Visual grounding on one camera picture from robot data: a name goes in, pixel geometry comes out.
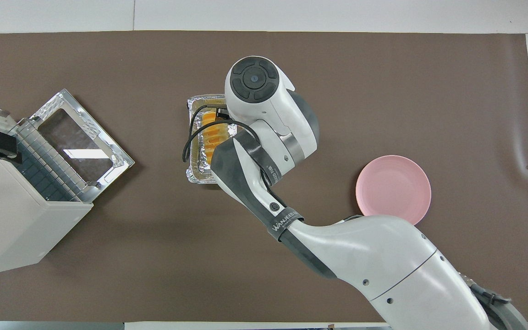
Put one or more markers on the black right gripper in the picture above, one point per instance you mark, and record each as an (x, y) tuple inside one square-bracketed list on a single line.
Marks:
[(222, 114)]

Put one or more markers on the yellow sliced bread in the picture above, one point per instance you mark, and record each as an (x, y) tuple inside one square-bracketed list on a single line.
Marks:
[(211, 135)]

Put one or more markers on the aluminium foil tray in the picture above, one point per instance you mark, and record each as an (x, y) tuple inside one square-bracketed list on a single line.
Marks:
[(197, 172)]

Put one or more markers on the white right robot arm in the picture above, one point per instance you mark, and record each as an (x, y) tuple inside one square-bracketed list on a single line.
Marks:
[(383, 270)]

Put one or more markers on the metal oven rack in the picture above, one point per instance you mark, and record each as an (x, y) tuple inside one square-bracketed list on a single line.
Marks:
[(48, 160)]

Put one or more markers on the cream toaster oven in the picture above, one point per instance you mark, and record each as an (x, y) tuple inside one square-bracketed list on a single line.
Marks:
[(12, 220)]

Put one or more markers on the glass oven door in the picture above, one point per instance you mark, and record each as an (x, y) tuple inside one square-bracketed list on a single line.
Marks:
[(80, 142)]

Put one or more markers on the brown table mat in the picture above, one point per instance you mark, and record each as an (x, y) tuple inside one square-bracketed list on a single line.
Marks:
[(131, 256)]

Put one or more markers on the pink round plate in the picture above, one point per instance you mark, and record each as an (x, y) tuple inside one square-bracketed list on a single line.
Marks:
[(392, 188)]

